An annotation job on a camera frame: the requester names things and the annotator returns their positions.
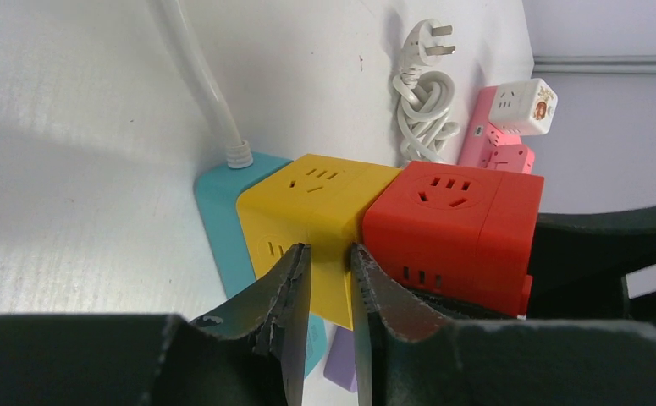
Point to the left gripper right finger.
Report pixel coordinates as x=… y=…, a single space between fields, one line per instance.
x=407 y=353

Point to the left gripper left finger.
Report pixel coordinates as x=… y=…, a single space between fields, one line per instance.
x=251 y=350

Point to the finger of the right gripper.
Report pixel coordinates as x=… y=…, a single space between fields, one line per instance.
x=456 y=309

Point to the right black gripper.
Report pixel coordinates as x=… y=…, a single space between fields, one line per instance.
x=578 y=265

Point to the purple power strip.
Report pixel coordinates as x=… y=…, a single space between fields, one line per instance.
x=340 y=366

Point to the red cube adapter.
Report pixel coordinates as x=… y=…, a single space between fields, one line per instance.
x=464 y=233

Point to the yellow cube adapter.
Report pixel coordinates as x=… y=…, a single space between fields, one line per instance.
x=319 y=201

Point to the teal power strip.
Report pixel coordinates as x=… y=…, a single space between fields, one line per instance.
x=216 y=192

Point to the pink triangular power socket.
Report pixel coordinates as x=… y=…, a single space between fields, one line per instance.
x=485 y=146

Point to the white cube adapter with picture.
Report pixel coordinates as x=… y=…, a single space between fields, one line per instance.
x=524 y=108

